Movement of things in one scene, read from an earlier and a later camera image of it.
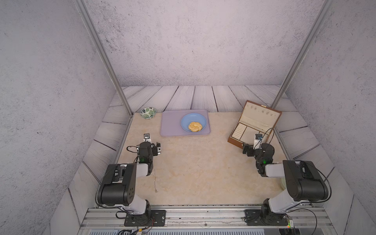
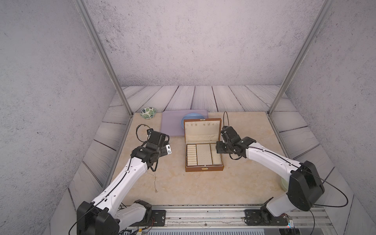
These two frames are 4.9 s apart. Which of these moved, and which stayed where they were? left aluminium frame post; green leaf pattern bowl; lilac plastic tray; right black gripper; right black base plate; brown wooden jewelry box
Moved: right black gripper; brown wooden jewelry box
Stayed: green leaf pattern bowl; lilac plastic tray; right black base plate; left aluminium frame post
